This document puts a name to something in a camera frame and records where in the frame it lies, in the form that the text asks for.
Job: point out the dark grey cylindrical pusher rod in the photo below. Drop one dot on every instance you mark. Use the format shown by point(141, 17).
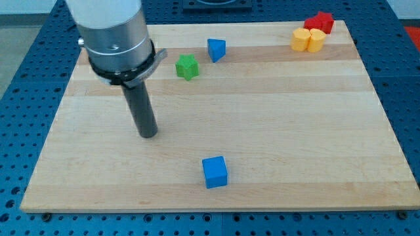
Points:
point(141, 109)

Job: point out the black grey flange mount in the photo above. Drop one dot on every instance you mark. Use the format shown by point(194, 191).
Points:
point(132, 76)

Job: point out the blue cube block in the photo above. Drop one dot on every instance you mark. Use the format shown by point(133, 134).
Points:
point(215, 172)

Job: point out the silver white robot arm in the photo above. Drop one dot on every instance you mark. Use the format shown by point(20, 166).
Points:
point(120, 51)

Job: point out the green star block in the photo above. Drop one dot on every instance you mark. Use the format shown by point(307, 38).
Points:
point(187, 67)

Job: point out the blue triangular prism block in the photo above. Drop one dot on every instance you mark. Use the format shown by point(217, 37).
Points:
point(216, 49)

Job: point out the wooden board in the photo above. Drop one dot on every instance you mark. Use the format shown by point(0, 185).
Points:
point(299, 131)

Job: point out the yellow hexagon block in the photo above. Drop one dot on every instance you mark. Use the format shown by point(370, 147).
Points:
point(300, 39)

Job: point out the yellow cylinder block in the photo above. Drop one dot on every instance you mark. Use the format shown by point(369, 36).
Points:
point(316, 41)

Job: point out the red star block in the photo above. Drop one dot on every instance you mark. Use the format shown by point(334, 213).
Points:
point(325, 21)

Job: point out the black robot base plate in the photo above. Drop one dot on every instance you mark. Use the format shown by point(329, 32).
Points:
point(190, 5)

